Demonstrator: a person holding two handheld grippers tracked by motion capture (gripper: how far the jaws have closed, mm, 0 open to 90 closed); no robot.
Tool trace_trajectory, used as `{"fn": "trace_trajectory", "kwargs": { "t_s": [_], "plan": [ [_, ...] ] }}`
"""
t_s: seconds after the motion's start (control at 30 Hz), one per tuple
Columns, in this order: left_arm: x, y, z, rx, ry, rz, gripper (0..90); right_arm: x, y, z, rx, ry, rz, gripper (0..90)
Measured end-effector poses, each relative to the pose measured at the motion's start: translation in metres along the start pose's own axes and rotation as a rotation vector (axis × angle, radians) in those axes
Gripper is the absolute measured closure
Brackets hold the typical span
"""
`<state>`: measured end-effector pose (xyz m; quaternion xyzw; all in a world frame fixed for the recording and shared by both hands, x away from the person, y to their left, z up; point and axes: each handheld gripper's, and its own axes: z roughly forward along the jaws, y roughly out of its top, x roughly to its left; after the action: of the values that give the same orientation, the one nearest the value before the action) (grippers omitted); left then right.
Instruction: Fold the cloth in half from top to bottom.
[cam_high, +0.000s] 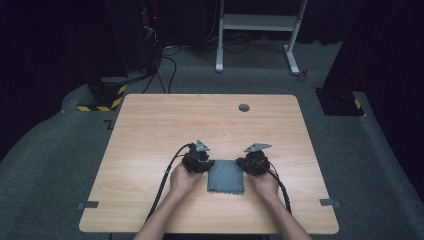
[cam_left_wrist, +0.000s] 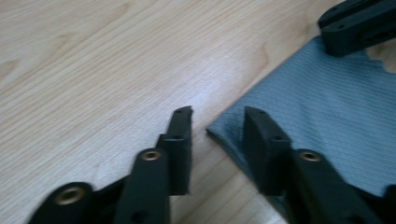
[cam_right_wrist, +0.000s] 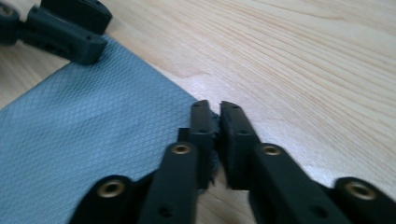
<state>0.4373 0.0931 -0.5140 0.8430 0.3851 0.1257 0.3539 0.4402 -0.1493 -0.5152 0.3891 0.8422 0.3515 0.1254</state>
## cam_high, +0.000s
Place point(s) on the white metal stand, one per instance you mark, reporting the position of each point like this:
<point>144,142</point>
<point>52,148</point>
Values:
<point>256,22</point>

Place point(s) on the small red object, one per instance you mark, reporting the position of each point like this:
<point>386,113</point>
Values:
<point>303,75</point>

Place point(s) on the person's right hand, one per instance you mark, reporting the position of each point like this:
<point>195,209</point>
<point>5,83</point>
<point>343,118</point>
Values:
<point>266,185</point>

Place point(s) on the grey round table grommet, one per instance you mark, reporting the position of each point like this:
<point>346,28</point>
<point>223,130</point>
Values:
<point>244,107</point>

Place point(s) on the grey cloth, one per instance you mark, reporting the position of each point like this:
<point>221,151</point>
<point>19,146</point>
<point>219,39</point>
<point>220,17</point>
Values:
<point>226,176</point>

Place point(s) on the dark equipment rack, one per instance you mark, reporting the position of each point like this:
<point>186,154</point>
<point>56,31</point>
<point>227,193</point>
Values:
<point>151,30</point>

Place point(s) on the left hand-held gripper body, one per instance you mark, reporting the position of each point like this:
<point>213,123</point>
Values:
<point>193,161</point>

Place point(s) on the black yellow striped base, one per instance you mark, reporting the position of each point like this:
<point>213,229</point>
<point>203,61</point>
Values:
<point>106,95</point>

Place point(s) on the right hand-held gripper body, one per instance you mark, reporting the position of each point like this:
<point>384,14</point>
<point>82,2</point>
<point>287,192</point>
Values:
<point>258,163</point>

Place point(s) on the grey tape strip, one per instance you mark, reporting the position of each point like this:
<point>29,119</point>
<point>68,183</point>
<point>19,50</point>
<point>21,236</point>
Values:
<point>330,202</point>
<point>88,204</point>

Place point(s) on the person's left hand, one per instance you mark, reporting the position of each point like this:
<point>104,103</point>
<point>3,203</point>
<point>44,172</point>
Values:
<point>183,181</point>

